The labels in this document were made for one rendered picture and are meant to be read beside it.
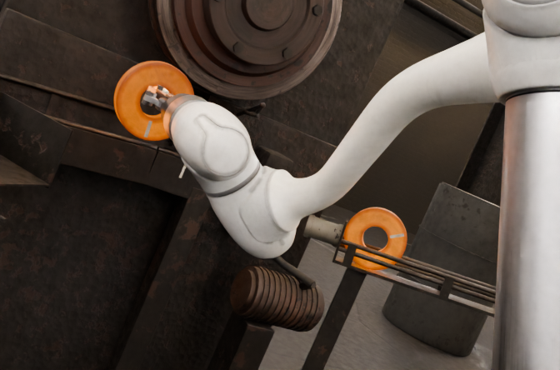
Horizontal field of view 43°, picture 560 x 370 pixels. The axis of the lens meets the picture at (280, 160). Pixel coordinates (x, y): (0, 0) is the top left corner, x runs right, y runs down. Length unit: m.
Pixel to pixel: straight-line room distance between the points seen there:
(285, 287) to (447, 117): 8.30
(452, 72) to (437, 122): 8.93
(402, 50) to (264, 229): 8.27
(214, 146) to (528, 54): 0.50
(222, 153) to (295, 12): 0.70
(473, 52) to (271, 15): 0.79
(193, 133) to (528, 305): 0.57
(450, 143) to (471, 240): 5.96
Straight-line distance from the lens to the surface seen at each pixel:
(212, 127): 1.05
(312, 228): 1.79
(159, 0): 1.64
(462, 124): 10.14
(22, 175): 1.41
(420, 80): 0.94
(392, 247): 1.80
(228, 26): 1.60
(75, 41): 1.71
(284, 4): 1.64
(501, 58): 0.72
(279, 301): 1.74
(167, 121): 1.19
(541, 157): 0.69
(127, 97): 1.40
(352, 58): 2.02
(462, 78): 0.92
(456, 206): 4.21
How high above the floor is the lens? 0.92
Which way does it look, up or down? 4 degrees down
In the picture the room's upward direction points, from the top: 24 degrees clockwise
